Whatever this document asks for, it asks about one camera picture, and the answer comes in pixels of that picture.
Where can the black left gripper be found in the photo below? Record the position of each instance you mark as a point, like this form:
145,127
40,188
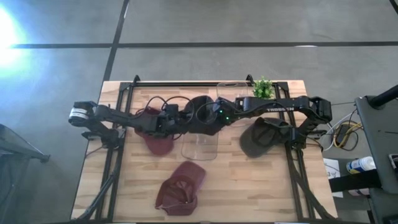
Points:
161,126

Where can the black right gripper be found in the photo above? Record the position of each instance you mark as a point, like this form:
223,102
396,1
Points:
228,109

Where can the maroon baseball cap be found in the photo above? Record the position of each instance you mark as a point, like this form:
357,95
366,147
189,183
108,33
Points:
192,174
160,144

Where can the black baseball cap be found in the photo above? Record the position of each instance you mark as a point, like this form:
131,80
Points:
202,129

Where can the grey baseball cap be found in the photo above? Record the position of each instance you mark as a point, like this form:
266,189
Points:
248,143

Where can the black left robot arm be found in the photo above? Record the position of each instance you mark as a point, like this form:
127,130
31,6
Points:
124,118

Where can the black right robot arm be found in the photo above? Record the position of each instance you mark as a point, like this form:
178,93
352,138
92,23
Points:
280,107

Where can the clear plastic bin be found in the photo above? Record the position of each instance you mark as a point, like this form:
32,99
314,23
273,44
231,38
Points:
231,90
199,147

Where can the small green potted plant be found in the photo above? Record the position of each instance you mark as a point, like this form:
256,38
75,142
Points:
262,88

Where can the black power adapter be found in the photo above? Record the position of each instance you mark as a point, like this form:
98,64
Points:
343,133

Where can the white paper sheet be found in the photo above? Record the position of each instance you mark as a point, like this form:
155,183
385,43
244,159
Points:
331,168

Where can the white wipes canister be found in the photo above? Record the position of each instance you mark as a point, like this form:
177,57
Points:
362,165

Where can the dark cart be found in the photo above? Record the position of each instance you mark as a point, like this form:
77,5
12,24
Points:
12,146

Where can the dark grey side desk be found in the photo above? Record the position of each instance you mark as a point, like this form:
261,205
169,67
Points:
379,133

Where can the black round pole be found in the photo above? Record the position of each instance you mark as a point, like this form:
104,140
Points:
385,96

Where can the white-edged device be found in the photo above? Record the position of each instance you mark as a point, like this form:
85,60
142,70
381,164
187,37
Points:
394,161

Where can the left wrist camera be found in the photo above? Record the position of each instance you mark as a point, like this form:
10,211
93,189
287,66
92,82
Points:
171,110

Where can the black metal table frame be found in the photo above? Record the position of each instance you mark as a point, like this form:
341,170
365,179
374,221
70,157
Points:
161,84

